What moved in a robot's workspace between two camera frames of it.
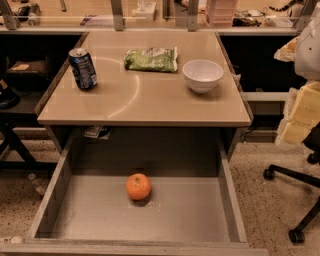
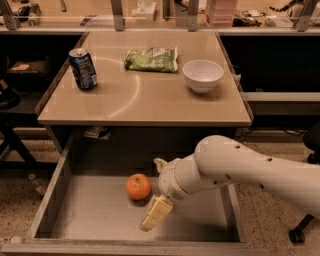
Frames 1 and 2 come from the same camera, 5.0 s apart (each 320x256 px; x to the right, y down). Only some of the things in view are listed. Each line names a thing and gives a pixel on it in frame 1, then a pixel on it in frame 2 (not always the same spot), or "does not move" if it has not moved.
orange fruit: (138, 186) does not move
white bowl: (202, 75) does not move
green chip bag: (158, 59) does not move
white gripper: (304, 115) → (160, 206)
